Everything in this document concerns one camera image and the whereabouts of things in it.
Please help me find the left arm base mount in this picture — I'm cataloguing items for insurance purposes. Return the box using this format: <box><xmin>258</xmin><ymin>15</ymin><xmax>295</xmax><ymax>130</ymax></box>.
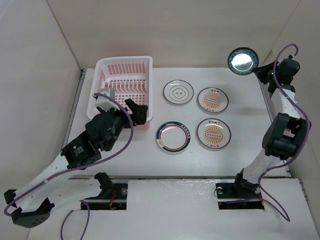
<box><xmin>84</xmin><ymin>182</ymin><xmax>128</xmax><ymax>211</ymax></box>

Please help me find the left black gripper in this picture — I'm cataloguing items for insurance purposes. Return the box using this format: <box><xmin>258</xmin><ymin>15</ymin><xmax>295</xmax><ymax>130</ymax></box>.
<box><xmin>100</xmin><ymin>99</ymin><xmax>149</xmax><ymax>152</ymax></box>

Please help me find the upper orange sunburst plate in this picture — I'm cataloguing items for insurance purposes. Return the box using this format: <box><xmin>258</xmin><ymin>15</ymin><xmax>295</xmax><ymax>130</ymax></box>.
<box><xmin>197</xmin><ymin>87</ymin><xmax>229</xmax><ymax>113</ymax></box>

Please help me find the pink plastic dish rack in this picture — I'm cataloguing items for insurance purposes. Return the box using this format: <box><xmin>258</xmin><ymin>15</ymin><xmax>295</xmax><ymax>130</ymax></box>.
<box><xmin>90</xmin><ymin>56</ymin><xmax>153</xmax><ymax>122</ymax></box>

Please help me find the purple cable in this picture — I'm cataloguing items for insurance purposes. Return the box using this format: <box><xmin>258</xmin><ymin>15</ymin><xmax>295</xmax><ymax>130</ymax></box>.
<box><xmin>3</xmin><ymin>92</ymin><xmax>135</xmax><ymax>238</ymax></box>
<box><xmin>257</xmin><ymin>43</ymin><xmax>313</xmax><ymax>222</ymax></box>

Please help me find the lower orange sunburst plate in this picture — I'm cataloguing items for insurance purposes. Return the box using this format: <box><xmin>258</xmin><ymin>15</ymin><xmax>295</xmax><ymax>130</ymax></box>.
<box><xmin>196</xmin><ymin>118</ymin><xmax>232</xmax><ymax>150</ymax></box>

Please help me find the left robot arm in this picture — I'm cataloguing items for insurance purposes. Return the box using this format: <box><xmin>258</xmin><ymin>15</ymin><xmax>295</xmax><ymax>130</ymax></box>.
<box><xmin>4</xmin><ymin>97</ymin><xmax>148</xmax><ymax>229</ymax></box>

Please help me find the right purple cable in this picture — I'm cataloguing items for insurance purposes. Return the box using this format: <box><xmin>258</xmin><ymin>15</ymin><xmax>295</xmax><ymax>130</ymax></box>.
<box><xmin>257</xmin><ymin>43</ymin><xmax>313</xmax><ymax>222</ymax></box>

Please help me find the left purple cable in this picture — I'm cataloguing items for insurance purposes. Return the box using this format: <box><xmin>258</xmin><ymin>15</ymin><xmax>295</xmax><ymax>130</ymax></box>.
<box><xmin>3</xmin><ymin>92</ymin><xmax>135</xmax><ymax>238</ymax></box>

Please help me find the orange sunburst plate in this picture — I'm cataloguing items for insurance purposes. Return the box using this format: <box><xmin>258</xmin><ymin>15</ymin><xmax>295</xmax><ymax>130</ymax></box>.
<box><xmin>197</xmin><ymin>87</ymin><xmax>229</xmax><ymax>113</ymax></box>
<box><xmin>196</xmin><ymin>118</ymin><xmax>232</xmax><ymax>150</ymax></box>

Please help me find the white plate with flower emblem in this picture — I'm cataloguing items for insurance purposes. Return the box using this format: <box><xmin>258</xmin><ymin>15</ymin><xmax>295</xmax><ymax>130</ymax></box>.
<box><xmin>163</xmin><ymin>79</ymin><xmax>195</xmax><ymax>105</ymax></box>

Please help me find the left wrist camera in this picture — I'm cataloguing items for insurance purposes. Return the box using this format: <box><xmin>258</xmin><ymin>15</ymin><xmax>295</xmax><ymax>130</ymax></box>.
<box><xmin>92</xmin><ymin>88</ymin><xmax>120</xmax><ymax>112</ymax></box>

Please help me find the dark teal patterned plate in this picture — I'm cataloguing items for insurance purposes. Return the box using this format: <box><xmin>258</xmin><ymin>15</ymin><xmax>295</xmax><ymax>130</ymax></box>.
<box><xmin>227</xmin><ymin>47</ymin><xmax>259</xmax><ymax>76</ymax></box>

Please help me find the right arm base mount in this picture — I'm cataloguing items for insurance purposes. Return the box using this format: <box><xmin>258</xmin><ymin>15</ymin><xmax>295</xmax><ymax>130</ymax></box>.
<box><xmin>214</xmin><ymin>182</ymin><xmax>265</xmax><ymax>210</ymax></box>

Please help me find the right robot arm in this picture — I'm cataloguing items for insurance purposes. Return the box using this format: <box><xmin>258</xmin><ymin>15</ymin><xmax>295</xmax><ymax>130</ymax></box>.
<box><xmin>231</xmin><ymin>55</ymin><xmax>310</xmax><ymax>197</ymax></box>

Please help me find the white plate green red rim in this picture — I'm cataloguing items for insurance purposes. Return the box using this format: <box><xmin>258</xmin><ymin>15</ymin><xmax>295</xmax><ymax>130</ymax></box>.
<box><xmin>155</xmin><ymin>121</ymin><xmax>191</xmax><ymax>154</ymax></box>

